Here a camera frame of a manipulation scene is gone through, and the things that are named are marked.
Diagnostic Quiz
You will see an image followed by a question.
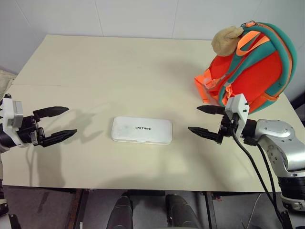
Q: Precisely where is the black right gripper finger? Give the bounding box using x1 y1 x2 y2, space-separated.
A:
188 126 219 142
196 105 226 115

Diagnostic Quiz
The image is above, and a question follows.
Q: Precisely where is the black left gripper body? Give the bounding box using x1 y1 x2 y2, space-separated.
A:
17 114 46 146

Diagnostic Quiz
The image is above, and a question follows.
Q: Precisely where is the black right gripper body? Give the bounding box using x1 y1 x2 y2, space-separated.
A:
215 114 240 145

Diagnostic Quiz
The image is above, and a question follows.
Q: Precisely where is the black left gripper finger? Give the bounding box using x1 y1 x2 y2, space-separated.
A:
32 106 70 121
42 129 78 147

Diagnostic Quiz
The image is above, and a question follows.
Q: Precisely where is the orange and teal backpack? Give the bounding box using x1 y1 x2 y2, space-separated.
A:
194 21 298 114

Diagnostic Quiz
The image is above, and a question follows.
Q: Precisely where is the white rectangular case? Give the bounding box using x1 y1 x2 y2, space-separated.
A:
111 116 173 146

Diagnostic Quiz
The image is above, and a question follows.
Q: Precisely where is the beige fabric sheet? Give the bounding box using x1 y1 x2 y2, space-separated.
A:
0 66 17 102

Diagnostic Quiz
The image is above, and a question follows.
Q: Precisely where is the tan plush toy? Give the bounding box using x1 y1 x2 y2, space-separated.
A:
211 25 245 57

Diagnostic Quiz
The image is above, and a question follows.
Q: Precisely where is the black metal table leg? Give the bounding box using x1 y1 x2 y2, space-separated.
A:
202 191 218 229
66 188 89 229

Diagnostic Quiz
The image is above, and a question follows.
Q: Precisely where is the dark rounded shape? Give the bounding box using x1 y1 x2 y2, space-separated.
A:
106 195 134 229
164 194 200 229

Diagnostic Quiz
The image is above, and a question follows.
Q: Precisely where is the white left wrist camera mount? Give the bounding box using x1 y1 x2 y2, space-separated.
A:
0 94 26 148

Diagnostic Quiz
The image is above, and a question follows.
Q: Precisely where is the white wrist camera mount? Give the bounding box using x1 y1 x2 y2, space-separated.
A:
0 94 26 148
224 93 250 138

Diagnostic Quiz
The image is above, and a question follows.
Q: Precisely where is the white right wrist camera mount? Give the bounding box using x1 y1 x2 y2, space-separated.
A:
224 93 250 138

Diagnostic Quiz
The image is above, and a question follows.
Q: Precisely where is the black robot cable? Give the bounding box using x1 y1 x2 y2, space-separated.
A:
243 137 279 215
231 114 285 229

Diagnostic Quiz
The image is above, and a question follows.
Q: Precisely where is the thin white floor cable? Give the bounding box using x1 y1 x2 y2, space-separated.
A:
240 192 263 229

